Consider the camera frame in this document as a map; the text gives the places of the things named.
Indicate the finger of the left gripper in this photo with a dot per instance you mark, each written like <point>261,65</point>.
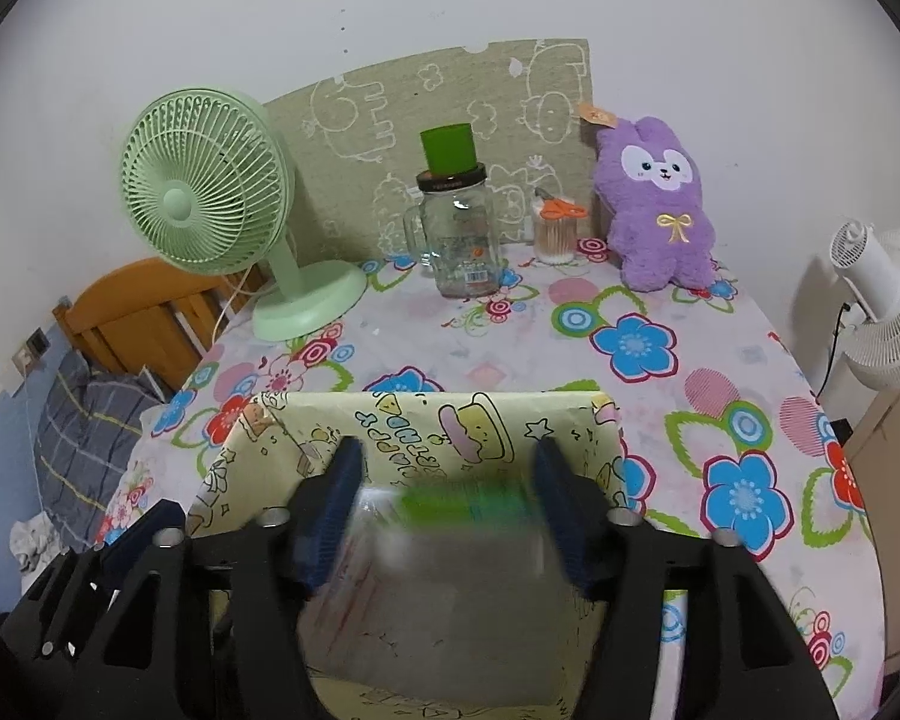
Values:
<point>62,607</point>

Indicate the glass mason jar mug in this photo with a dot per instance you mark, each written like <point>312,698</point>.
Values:
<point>453,230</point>

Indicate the cotton swab jar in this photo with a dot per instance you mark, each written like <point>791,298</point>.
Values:
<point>555,241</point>

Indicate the green plastic cup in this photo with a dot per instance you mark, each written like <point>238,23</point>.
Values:
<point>449,150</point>

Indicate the green desk fan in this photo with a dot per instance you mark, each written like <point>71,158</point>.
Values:
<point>208,183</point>

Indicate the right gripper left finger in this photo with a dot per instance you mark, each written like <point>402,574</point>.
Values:
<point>283,558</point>

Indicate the grey-green cartoon board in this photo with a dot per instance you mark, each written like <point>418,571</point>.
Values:
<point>363,142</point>

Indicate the yellow cartoon fabric storage box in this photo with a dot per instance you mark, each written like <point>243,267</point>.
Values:
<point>436,622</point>

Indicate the purple plush bunny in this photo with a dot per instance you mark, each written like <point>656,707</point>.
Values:
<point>653,189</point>

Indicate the grey plaid pillow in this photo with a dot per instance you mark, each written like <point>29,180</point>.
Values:
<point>87,428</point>

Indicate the orange scissors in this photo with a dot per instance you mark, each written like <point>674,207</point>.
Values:
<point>551,208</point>

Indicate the green tissue pack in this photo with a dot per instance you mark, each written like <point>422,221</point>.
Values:
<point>483,504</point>

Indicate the floral tablecloth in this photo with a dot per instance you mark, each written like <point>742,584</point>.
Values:
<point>694,415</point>

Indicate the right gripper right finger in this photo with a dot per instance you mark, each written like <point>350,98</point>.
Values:
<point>616,559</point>

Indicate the white standing fan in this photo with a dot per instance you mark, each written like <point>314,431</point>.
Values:
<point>869,263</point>

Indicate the wall power outlet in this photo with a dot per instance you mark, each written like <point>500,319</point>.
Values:
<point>29,356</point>

